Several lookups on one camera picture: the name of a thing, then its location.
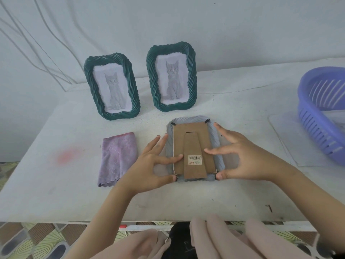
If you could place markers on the brown cardboard backing board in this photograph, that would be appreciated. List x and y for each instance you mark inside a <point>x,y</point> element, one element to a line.
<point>194,141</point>

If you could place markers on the person's left hand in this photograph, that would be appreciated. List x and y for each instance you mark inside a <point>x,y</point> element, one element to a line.
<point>140,175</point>

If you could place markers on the purple plastic basket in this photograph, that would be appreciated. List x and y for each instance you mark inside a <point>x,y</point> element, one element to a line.
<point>303,99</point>

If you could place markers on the person's right forearm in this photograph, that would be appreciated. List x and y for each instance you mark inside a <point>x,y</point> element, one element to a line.
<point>315,202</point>

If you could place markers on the purple cleaning cloth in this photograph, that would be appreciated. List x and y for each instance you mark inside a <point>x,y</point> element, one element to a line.
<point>118,159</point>

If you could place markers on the person's right hand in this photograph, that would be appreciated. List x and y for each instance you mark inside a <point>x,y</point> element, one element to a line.
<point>256,164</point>

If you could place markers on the person's left forearm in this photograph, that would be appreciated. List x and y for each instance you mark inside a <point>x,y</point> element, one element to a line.
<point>102,221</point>

